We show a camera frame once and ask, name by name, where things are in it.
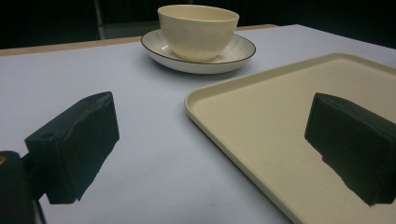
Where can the beige plastic tray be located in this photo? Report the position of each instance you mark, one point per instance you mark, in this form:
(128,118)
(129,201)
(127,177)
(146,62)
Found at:
(280,137)

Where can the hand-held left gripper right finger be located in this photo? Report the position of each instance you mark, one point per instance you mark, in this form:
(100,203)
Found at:
(355,143)

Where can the white plate with dark rim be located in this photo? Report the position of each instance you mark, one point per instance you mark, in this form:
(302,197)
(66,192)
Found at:
(236,53)

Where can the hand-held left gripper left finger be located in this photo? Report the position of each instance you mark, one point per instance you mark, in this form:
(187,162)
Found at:
(74,146)

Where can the cream ceramic bowl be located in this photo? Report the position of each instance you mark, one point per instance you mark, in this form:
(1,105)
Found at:
(196,32)

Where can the metal stand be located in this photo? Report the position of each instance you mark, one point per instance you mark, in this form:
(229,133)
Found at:
(99,18)

